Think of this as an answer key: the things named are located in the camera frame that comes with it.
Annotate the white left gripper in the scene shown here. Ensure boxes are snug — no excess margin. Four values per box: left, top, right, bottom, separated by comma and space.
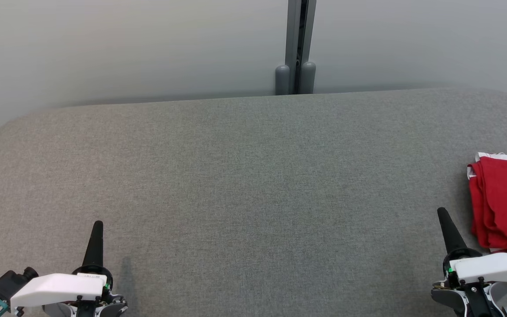
11, 220, 114, 309

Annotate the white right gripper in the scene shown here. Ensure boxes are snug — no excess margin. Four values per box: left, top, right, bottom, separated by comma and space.
437, 207, 507, 284

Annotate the red Bulls basketball jersey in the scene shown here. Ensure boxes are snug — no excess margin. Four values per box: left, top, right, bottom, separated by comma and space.
467, 152, 507, 254

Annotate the grey partition post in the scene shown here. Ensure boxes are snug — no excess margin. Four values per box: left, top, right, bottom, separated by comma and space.
275, 0, 317, 96

